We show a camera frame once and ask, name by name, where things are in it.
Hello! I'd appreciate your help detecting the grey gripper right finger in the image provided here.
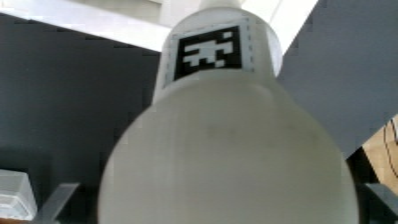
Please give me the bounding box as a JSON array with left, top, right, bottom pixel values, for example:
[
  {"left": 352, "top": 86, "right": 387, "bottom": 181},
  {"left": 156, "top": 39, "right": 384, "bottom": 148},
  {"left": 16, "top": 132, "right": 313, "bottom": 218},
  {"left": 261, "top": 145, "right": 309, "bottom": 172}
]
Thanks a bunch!
[{"left": 366, "top": 183, "right": 398, "bottom": 224}]

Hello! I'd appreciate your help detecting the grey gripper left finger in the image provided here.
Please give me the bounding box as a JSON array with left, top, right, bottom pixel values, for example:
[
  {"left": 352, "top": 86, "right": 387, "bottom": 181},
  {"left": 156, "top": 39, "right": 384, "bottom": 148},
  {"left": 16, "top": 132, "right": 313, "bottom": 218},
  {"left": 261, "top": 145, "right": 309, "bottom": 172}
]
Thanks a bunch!
[{"left": 32, "top": 183, "right": 80, "bottom": 224}]

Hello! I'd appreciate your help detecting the white lamp bulb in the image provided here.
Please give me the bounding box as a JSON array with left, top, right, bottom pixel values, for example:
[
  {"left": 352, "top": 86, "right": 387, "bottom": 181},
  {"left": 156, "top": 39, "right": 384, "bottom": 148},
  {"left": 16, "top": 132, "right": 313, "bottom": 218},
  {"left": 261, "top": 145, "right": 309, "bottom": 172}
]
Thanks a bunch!
[{"left": 98, "top": 0, "right": 359, "bottom": 224}]

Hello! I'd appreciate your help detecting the white front rail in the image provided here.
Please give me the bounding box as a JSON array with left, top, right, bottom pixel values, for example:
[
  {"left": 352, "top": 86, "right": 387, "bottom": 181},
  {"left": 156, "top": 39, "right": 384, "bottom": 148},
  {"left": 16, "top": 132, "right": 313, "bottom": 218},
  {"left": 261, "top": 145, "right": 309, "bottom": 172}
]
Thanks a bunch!
[{"left": 0, "top": 0, "right": 170, "bottom": 52}]

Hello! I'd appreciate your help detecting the white rail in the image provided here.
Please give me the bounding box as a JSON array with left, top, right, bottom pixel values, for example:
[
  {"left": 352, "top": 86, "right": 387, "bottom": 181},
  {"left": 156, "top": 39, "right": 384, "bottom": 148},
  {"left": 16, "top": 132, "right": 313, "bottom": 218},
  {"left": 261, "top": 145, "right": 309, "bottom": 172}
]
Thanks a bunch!
[
  {"left": 0, "top": 0, "right": 170, "bottom": 52},
  {"left": 242, "top": 0, "right": 318, "bottom": 51}
]

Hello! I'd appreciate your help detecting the white right rail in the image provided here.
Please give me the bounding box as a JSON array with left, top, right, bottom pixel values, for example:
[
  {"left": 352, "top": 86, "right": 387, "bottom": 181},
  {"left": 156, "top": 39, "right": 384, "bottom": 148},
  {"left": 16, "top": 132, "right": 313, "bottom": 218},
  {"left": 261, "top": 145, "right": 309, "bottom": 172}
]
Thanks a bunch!
[{"left": 242, "top": 0, "right": 318, "bottom": 51}]

